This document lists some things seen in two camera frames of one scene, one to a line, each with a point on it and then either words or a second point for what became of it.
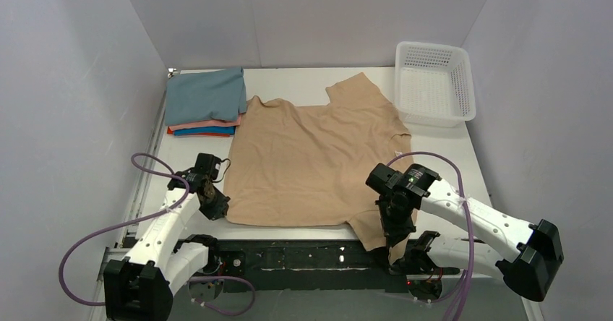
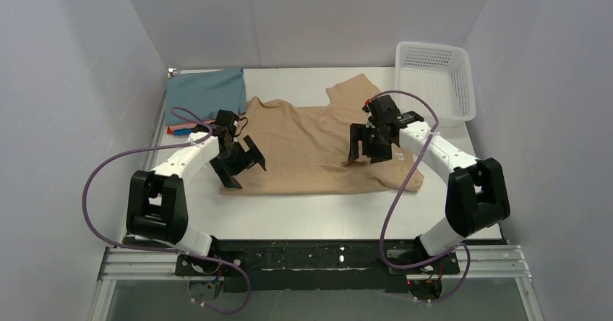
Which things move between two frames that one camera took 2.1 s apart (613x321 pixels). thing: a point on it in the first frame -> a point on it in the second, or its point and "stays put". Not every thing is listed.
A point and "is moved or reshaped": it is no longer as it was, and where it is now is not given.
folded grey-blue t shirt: [197, 97] stays put
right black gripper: [395, 225] -> [372, 142]
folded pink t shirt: [205, 124] stays put
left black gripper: [215, 205] -> [238, 160]
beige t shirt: [294, 164] is moved or reshaped
